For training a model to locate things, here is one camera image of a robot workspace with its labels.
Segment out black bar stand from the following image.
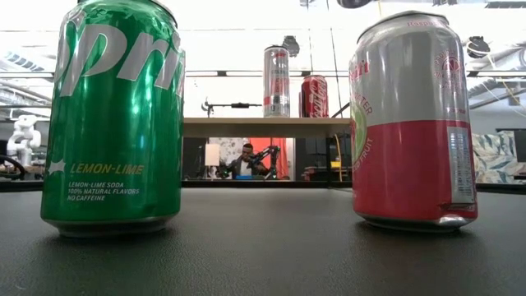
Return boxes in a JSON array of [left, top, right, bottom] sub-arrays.
[[201, 98, 264, 118]]

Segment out floral patterned panel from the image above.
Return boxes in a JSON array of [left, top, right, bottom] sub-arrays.
[[219, 136, 250, 178]]

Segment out black ceiling fixture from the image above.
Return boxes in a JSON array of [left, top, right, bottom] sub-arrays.
[[281, 35, 301, 58], [466, 35, 492, 58]]

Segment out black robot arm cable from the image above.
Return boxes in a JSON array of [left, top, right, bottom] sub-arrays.
[[0, 155, 26, 181]]

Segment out black aluminium table frame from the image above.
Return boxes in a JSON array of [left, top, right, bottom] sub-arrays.
[[0, 178, 526, 194]]

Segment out person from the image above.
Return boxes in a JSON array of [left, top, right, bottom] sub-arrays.
[[228, 142, 268, 181]]

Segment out orange panel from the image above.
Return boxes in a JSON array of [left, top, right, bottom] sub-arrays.
[[248, 136, 291, 181]]

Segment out wooden shelf with black legs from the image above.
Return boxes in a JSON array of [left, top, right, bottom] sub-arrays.
[[182, 116, 353, 184]]

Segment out black table mat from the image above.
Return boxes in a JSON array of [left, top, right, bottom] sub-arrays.
[[0, 187, 526, 296]]

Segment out silver and pink seltzer can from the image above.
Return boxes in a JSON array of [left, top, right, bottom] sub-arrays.
[[348, 10, 479, 233]]

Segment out leaf-patterned sofa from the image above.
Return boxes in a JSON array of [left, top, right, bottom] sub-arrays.
[[471, 130, 526, 185]]

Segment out green Sprite can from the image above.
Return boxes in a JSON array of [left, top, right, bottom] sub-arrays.
[[39, 0, 187, 238]]

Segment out white Celsius can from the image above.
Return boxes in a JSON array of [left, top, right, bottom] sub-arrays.
[[262, 44, 292, 118]]

